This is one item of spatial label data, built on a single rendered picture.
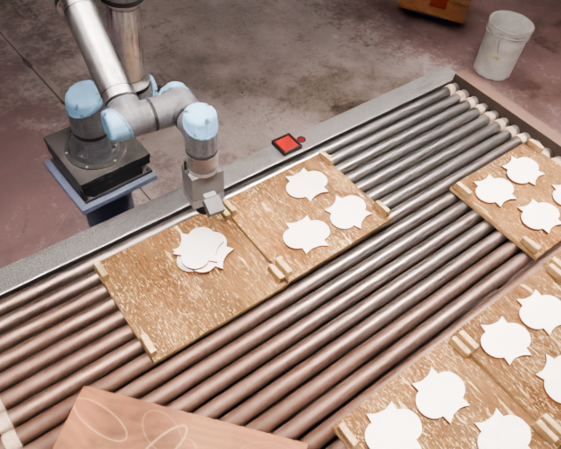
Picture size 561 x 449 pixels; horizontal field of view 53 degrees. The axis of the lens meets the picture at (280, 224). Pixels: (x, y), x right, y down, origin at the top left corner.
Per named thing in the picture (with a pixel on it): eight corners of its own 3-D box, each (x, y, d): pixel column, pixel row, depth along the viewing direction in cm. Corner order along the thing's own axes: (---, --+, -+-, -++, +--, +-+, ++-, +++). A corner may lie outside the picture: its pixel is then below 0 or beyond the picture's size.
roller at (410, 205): (-6, 445, 128) (-13, 438, 124) (517, 138, 212) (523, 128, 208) (2, 464, 126) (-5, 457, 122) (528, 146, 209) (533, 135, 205)
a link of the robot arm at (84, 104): (64, 118, 171) (55, 83, 160) (107, 106, 177) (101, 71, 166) (77, 143, 166) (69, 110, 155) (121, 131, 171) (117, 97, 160)
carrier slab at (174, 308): (93, 268, 155) (92, 265, 154) (218, 208, 172) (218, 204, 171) (154, 365, 138) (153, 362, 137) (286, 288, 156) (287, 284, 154)
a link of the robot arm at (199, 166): (223, 154, 129) (191, 165, 126) (223, 168, 133) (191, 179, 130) (209, 134, 133) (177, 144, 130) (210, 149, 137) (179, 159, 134)
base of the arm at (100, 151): (63, 138, 179) (57, 116, 171) (109, 125, 185) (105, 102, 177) (79, 171, 172) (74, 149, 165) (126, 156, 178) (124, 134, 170)
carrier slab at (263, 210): (218, 206, 173) (218, 203, 172) (319, 155, 191) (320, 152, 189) (288, 284, 156) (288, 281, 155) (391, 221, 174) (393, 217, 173)
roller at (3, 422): (-14, 428, 130) (-21, 420, 126) (507, 131, 214) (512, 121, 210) (-6, 445, 128) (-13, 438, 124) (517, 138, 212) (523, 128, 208)
